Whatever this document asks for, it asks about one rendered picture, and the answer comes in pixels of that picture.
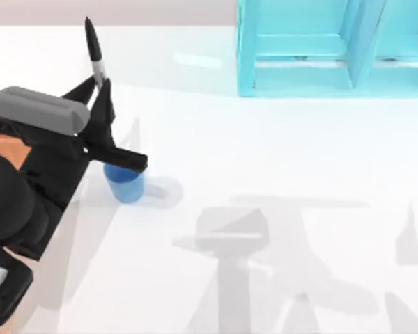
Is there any light blue rack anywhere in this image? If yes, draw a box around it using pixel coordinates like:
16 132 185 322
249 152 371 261
235 0 418 100

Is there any black marker pen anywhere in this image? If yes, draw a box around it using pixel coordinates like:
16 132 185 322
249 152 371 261
84 15 107 88

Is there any blue cup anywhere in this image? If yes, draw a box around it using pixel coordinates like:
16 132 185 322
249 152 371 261
102 162 146 205

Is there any pale grey rounded box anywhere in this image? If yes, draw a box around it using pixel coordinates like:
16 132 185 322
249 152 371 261
0 86 91 138

